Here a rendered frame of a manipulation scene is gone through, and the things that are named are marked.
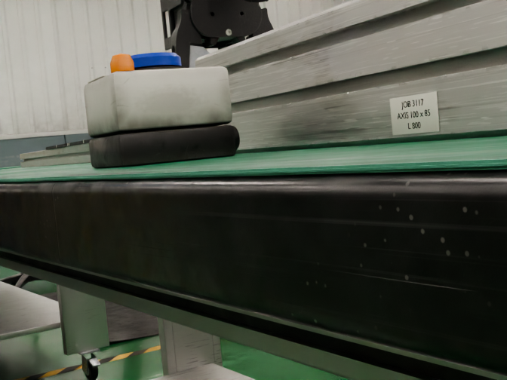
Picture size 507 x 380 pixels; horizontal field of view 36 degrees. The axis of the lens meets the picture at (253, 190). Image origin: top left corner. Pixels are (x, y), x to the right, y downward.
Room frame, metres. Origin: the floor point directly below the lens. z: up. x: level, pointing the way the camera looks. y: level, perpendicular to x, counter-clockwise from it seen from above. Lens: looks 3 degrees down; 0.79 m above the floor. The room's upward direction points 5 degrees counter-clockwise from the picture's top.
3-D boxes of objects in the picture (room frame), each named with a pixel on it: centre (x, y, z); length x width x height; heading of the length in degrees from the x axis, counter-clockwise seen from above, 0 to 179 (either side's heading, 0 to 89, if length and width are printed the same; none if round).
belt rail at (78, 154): (1.32, 0.28, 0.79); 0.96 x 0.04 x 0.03; 25
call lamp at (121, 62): (0.50, 0.08, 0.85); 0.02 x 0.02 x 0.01
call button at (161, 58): (0.54, 0.06, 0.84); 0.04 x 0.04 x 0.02
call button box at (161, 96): (0.55, 0.05, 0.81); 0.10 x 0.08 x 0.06; 115
